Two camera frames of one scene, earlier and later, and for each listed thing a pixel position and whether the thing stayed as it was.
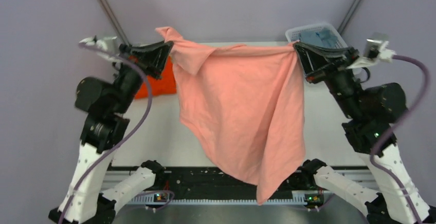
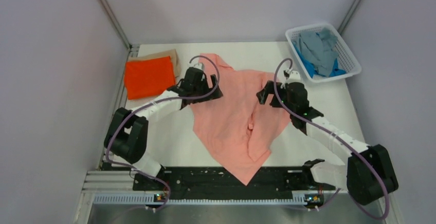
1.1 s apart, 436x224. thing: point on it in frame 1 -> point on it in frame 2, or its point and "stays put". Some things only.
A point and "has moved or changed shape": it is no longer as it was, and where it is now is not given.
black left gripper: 151,57 -> 215,94
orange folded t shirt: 165,85 stays put
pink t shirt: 243,106 has moved or changed shape
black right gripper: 314,59 -> 262,95
